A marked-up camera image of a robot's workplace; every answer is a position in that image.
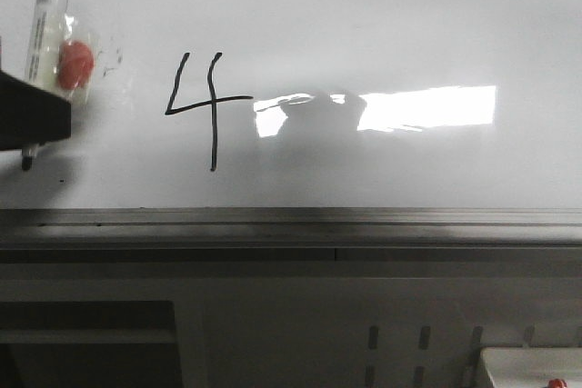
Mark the small red object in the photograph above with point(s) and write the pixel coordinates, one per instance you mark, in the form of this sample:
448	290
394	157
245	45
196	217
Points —
557	383

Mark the white whiteboard marker black tip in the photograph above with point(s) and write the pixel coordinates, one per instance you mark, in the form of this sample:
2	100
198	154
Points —
48	32

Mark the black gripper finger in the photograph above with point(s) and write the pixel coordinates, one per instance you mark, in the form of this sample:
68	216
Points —
30	115

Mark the grey slotted metal panel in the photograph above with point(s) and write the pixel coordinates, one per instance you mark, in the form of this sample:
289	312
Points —
378	332

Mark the white whiteboard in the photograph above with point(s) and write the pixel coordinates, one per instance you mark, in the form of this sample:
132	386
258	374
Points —
344	103

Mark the red round magnet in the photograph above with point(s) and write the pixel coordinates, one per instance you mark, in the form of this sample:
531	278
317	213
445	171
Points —
76	64

